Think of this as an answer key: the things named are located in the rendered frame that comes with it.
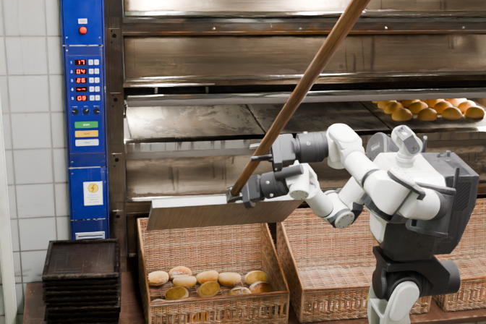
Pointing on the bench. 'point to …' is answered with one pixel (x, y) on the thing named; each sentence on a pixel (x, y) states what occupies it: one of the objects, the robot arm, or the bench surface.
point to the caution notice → (92, 193)
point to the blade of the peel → (217, 212)
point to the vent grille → (90, 235)
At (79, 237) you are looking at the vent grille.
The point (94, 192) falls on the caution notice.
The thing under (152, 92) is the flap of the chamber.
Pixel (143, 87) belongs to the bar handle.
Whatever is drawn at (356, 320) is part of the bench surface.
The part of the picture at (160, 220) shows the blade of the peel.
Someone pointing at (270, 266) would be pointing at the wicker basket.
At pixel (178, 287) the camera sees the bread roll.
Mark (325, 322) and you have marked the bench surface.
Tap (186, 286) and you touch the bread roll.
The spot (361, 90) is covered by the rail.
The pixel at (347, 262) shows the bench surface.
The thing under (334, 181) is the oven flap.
